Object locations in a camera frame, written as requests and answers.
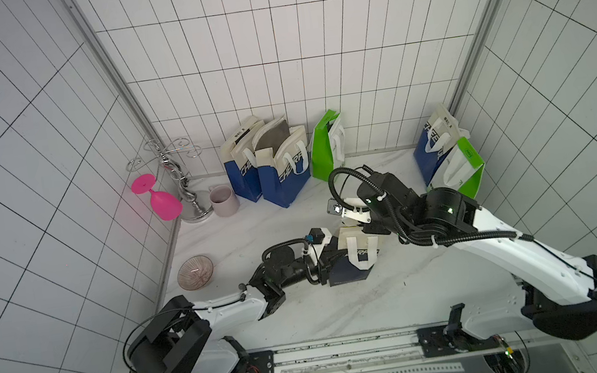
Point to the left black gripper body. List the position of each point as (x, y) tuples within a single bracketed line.
[(311, 270)]

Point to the green white bag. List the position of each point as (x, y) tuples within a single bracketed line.
[(328, 145), (461, 169)]

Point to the blue cheerful bag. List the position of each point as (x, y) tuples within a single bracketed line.
[(239, 160), (282, 158)]

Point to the blue Cheerful bag front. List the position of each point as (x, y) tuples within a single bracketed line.
[(239, 160)]

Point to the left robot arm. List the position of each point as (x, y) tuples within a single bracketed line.
[(185, 336)]

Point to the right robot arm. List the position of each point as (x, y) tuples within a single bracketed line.
[(550, 291)]

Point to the dark blue bag behind right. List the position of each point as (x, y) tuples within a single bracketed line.
[(439, 135)]

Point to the mauve ceramic mug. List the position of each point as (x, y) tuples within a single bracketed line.
[(224, 200)]

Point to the round drain cover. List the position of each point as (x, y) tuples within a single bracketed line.
[(195, 273)]

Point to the chrome glass holder stand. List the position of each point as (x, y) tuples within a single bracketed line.
[(196, 204)]

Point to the pink plastic wine glass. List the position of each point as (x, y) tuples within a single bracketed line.
[(164, 204)]

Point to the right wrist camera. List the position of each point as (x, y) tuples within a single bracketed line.
[(357, 215)]

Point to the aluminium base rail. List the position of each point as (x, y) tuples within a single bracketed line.
[(379, 350)]

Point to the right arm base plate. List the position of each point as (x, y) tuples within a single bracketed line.
[(439, 340)]

